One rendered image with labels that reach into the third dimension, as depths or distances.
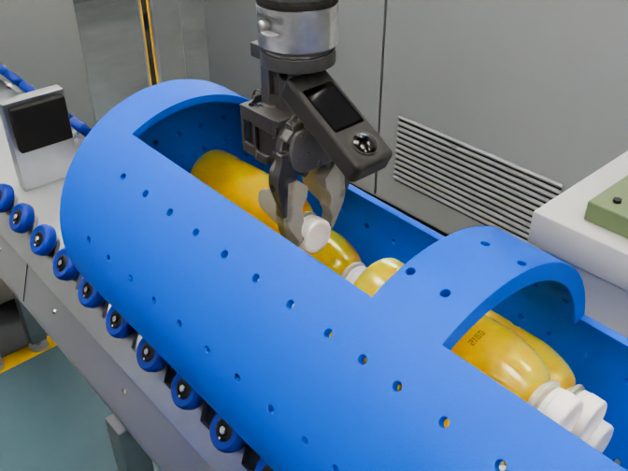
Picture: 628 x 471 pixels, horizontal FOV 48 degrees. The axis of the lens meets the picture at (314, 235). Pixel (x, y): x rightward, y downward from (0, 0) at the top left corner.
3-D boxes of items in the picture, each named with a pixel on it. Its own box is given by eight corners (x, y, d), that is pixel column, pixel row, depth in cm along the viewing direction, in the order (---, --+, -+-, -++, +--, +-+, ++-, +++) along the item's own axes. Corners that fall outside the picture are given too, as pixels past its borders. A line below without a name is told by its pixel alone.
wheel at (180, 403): (192, 360, 79) (179, 359, 78) (216, 382, 77) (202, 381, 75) (175, 394, 80) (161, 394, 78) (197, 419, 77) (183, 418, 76)
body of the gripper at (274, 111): (296, 135, 78) (294, 26, 72) (350, 163, 73) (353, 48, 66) (240, 157, 74) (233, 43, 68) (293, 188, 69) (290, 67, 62)
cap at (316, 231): (309, 252, 78) (321, 259, 77) (290, 242, 75) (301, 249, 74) (327, 221, 78) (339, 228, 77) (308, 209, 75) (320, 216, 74)
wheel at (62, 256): (72, 243, 98) (59, 240, 96) (87, 258, 95) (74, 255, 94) (58, 272, 98) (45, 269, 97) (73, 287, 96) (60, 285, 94)
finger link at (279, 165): (297, 207, 75) (307, 128, 71) (308, 214, 73) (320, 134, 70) (262, 216, 72) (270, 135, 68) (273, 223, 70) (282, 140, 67)
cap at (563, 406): (566, 406, 53) (588, 421, 52) (534, 443, 52) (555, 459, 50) (568, 378, 50) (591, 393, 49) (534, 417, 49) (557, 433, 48)
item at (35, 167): (75, 166, 125) (56, 83, 116) (85, 176, 123) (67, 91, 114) (19, 186, 120) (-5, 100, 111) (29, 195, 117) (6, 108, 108)
